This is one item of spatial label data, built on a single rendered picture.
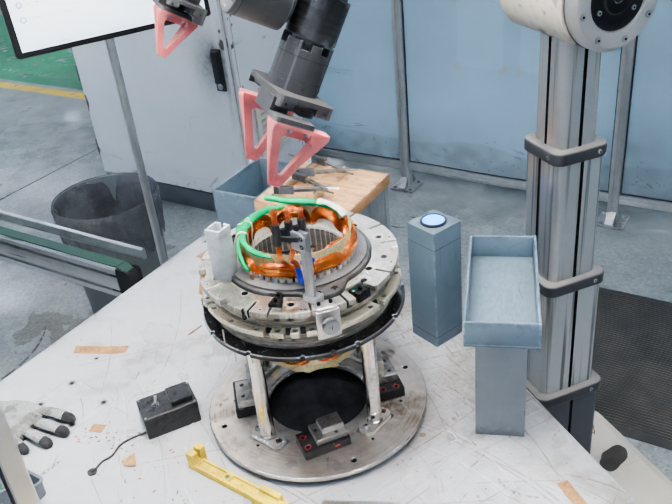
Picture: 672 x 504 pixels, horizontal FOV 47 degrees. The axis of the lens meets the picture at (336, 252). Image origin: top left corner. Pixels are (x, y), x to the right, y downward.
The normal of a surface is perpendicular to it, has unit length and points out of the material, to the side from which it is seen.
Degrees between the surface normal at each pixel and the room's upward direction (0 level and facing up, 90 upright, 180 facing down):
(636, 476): 0
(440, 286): 90
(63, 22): 83
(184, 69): 90
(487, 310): 0
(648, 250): 0
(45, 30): 83
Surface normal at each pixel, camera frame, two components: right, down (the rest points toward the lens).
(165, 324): -0.09, -0.86
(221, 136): -0.52, 0.48
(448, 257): 0.62, 0.35
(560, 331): 0.36, 0.44
